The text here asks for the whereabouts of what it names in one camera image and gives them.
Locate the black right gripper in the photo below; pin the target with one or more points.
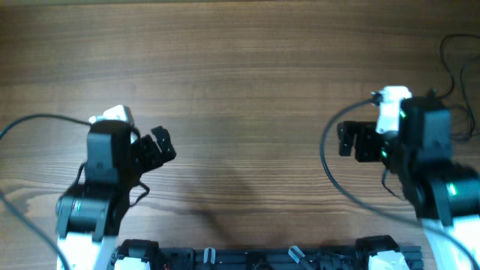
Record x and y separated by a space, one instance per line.
364 130

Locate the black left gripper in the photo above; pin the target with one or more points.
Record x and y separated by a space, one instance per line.
155 158

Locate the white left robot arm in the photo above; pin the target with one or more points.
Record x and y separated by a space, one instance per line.
90 212

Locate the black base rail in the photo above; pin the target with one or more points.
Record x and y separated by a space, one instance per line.
375 252

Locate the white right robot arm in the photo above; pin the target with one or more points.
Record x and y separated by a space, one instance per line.
418 150

